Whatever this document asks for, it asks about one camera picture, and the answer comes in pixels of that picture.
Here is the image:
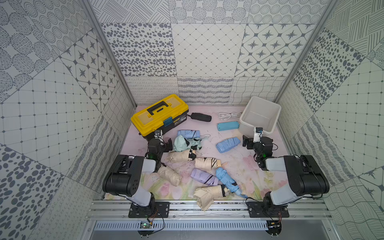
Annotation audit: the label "teal rectangular case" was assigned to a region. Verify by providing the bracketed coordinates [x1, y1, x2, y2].
[217, 121, 240, 132]

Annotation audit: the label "periwinkle blue folded umbrella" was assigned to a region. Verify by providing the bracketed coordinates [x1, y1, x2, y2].
[177, 130, 201, 139]

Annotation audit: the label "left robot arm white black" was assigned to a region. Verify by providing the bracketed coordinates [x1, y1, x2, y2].
[102, 138, 173, 210]

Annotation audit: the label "white plastic storage box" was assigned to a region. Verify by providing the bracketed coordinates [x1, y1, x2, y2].
[239, 96, 282, 137]

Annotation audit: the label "white coiled cable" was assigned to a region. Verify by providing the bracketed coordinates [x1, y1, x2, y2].
[217, 111, 243, 121]

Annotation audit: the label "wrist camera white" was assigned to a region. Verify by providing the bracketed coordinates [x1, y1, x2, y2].
[154, 130, 163, 139]
[253, 127, 264, 143]

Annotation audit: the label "crumpled beige umbrella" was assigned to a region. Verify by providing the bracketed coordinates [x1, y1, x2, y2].
[158, 166, 182, 187]

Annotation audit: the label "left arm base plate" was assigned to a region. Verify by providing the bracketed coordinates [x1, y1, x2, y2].
[128, 201, 170, 219]

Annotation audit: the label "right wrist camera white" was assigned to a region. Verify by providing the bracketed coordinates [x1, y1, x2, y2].
[253, 127, 264, 143]

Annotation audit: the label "mint green umbrella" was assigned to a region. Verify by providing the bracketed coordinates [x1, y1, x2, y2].
[173, 135, 202, 152]

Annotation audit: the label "white slotted cable duct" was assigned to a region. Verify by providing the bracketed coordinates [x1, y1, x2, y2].
[94, 220, 268, 231]

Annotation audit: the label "yellow black toolbox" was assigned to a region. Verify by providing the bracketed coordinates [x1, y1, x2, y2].
[131, 94, 189, 141]

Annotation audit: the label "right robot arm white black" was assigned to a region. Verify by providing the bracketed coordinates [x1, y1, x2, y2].
[243, 136, 330, 209]

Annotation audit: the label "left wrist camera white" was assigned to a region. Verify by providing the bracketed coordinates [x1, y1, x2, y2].
[154, 130, 163, 139]

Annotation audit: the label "aluminium mounting rail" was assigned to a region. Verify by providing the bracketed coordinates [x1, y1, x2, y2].
[85, 199, 332, 221]

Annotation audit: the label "light blue umbrella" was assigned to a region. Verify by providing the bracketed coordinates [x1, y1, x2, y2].
[216, 137, 241, 153]

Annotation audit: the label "sky blue long umbrella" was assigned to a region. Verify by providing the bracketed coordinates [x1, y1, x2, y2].
[216, 167, 248, 199]

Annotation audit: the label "beige umbrella black stripes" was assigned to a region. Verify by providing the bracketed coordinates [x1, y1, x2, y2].
[194, 157, 222, 172]

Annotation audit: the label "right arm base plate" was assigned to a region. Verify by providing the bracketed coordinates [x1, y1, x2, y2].
[246, 201, 290, 218]

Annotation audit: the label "beige umbrella black inner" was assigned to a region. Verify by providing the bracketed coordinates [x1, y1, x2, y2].
[168, 149, 197, 162]

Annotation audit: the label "lavender umbrella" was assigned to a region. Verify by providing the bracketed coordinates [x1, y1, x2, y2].
[191, 168, 219, 186]

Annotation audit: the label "large beige umbrella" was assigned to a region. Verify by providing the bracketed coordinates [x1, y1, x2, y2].
[194, 185, 230, 211]

